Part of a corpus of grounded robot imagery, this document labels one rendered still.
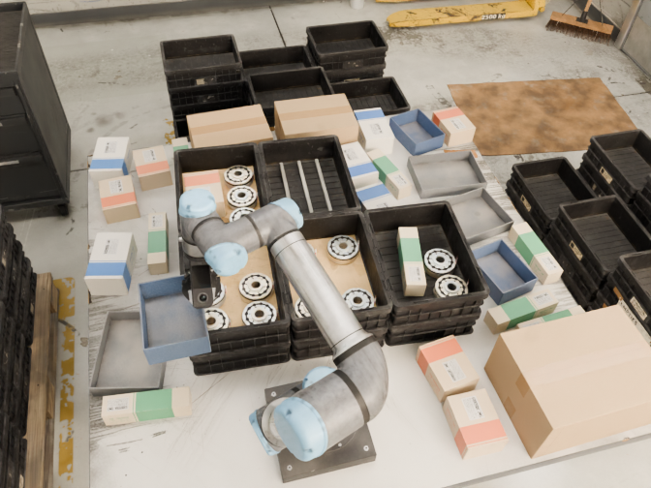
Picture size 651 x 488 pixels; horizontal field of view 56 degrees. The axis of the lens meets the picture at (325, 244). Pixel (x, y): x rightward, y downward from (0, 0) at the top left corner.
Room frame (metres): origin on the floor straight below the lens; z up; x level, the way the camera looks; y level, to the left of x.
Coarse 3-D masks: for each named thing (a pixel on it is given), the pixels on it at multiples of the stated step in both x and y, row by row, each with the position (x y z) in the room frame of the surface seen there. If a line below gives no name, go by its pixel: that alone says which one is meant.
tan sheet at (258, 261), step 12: (252, 252) 1.28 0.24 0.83; (264, 252) 1.28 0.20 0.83; (252, 264) 1.23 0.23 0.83; (264, 264) 1.23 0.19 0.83; (228, 276) 1.18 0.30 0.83; (240, 276) 1.18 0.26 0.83; (228, 288) 1.13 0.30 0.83; (228, 300) 1.08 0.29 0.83; (240, 300) 1.09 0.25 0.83; (276, 300) 1.09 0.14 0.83; (228, 312) 1.04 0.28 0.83; (240, 312) 1.04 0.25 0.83; (276, 312) 1.05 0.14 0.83; (240, 324) 1.00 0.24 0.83
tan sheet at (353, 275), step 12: (312, 240) 1.35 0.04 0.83; (324, 240) 1.35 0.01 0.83; (324, 252) 1.30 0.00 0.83; (324, 264) 1.25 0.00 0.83; (336, 264) 1.25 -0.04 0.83; (348, 264) 1.25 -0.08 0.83; (360, 264) 1.25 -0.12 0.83; (336, 276) 1.20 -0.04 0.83; (348, 276) 1.20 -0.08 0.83; (360, 276) 1.21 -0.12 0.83; (348, 288) 1.16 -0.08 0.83; (360, 288) 1.16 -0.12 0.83
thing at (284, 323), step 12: (180, 252) 1.18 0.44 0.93; (180, 264) 1.13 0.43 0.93; (276, 264) 1.15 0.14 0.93; (288, 312) 0.98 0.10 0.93; (252, 324) 0.93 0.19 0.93; (264, 324) 0.94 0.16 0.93; (276, 324) 0.94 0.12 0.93; (288, 324) 0.95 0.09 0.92; (216, 336) 0.90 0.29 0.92; (228, 336) 0.91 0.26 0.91
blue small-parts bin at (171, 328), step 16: (144, 288) 0.91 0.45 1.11; (160, 288) 0.92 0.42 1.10; (176, 288) 0.93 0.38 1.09; (144, 304) 0.89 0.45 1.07; (160, 304) 0.89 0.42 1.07; (176, 304) 0.89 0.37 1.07; (192, 304) 0.90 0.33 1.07; (144, 320) 0.82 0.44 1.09; (160, 320) 0.84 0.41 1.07; (176, 320) 0.84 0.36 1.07; (192, 320) 0.85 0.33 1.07; (144, 336) 0.77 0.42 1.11; (160, 336) 0.80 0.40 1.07; (176, 336) 0.80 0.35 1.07; (192, 336) 0.80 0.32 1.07; (208, 336) 0.80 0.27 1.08; (144, 352) 0.72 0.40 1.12; (160, 352) 0.73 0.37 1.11; (176, 352) 0.74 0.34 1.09; (192, 352) 0.75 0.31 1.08
